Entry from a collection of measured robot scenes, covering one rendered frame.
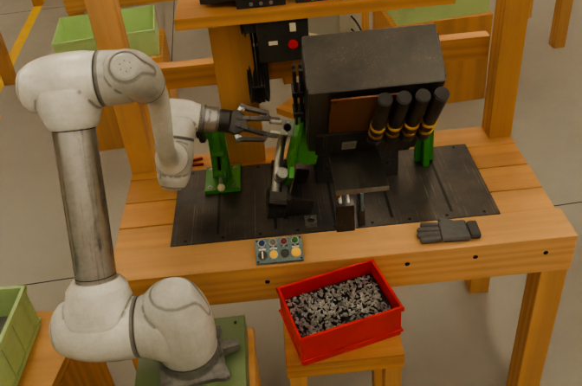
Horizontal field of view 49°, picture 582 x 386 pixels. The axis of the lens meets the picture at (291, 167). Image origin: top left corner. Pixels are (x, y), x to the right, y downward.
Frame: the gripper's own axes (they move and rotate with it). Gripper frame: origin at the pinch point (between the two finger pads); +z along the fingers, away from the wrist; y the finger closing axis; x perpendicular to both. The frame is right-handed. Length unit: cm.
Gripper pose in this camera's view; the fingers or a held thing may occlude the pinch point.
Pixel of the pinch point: (279, 127)
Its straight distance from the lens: 212.2
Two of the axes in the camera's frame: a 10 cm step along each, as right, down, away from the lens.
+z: 9.8, 1.2, 1.5
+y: 0.9, -9.8, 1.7
